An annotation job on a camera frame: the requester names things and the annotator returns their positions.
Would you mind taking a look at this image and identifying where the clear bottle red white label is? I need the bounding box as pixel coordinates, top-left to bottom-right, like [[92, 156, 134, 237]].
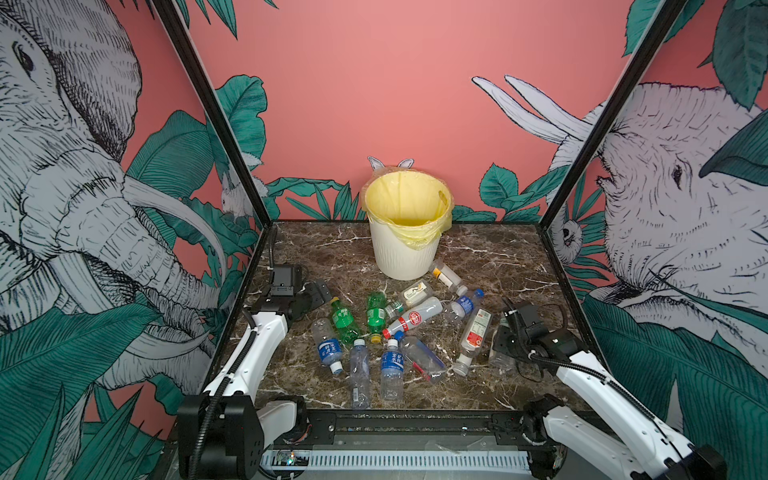
[[453, 307, 492, 377]]

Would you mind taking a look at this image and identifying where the clear bottle green cap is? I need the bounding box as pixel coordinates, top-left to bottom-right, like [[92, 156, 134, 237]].
[[488, 319, 516, 373]]

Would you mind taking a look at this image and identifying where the green bottle yellow cap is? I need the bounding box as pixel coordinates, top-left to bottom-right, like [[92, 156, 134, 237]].
[[330, 297, 360, 345]]

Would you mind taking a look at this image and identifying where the clear bottle blue label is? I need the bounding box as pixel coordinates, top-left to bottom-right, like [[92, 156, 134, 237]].
[[311, 318, 343, 375]]

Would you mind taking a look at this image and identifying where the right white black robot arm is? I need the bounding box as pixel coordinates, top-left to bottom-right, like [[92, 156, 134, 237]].
[[492, 324, 728, 479]]

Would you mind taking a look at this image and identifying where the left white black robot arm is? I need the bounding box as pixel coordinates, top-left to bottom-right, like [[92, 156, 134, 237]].
[[176, 281, 331, 479]]

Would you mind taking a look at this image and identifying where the white ribbed plastic bin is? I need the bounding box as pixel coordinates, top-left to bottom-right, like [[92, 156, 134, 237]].
[[369, 220, 440, 280]]

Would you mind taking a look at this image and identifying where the yellow plastic bin liner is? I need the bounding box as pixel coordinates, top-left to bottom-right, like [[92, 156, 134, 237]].
[[360, 168, 455, 250]]

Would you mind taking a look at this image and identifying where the green bottle green label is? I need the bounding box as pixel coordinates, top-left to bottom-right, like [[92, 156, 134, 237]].
[[366, 291, 387, 344]]

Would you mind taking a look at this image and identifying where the crushed clear bottle blue cap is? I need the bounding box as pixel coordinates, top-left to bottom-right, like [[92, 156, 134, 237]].
[[394, 332, 448, 384]]

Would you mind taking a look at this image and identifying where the clear bottle white cap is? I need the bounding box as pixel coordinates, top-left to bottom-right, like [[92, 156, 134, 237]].
[[349, 338, 372, 410]]

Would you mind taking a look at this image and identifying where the clear bottle orange label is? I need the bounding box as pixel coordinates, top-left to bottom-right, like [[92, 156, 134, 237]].
[[430, 260, 468, 296]]

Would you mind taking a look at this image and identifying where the small clear bottle cream label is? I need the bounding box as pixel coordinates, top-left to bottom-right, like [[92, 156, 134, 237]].
[[385, 280, 433, 319]]

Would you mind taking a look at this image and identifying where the blue label bottle white cap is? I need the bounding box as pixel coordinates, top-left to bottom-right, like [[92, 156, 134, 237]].
[[380, 339, 405, 402]]

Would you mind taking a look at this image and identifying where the white perforated vent strip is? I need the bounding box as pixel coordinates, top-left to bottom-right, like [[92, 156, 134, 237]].
[[261, 450, 531, 474]]

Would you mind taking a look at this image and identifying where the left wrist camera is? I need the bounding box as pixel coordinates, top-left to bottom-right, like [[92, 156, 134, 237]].
[[270, 264, 304, 297]]

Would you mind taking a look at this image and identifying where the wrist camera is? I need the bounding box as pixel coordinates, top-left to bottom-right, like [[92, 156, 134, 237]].
[[508, 302, 549, 343], [270, 264, 304, 297]]

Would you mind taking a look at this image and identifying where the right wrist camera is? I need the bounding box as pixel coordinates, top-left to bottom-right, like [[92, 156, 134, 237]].
[[508, 302, 549, 343]]

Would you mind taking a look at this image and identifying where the black front rail frame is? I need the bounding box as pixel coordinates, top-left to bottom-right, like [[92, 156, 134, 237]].
[[265, 408, 558, 450]]

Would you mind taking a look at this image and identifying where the left black corner post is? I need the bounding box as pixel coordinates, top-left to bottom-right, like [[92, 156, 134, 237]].
[[152, 0, 273, 228]]

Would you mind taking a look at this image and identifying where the black corner post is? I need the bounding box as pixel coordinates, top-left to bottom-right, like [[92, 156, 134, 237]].
[[152, 0, 273, 228], [537, 0, 687, 230]]

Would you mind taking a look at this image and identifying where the right black corner post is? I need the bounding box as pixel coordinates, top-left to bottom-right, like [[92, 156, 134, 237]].
[[537, 0, 687, 230]]

